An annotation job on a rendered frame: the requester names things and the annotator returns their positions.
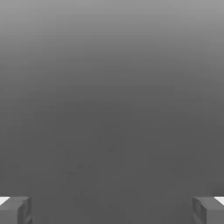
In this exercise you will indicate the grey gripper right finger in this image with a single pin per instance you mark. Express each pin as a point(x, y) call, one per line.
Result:
point(210, 210)

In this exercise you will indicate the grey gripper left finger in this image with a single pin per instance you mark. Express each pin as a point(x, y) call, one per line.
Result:
point(14, 210)

